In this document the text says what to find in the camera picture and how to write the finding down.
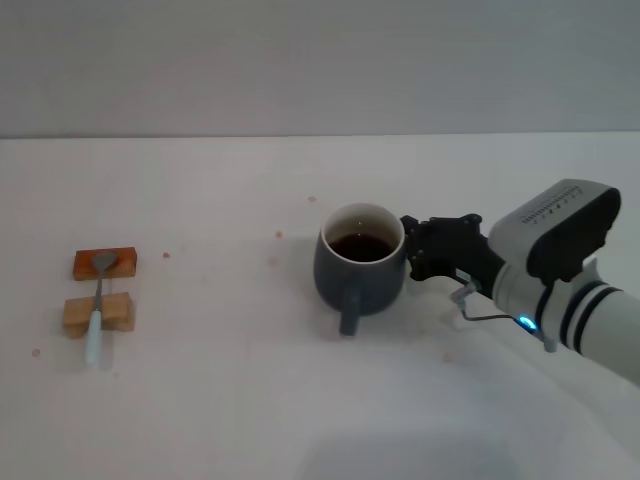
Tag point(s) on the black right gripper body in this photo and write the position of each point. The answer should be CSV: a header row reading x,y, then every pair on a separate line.
x,y
460,250

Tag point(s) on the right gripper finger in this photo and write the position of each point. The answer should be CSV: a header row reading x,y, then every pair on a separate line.
x,y
420,265
411,225

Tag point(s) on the dark grey ceramic coffee cup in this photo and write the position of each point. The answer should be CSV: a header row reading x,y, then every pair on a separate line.
x,y
335,285

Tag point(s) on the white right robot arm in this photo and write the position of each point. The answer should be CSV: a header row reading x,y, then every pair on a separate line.
x,y
605,320

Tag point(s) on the reddish brown wooden block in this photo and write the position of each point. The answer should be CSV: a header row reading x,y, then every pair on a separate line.
x,y
127,261

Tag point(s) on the light wooden block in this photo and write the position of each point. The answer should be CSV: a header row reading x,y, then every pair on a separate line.
x,y
117,312

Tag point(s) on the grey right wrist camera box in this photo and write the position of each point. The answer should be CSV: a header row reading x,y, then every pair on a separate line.
x,y
555,225

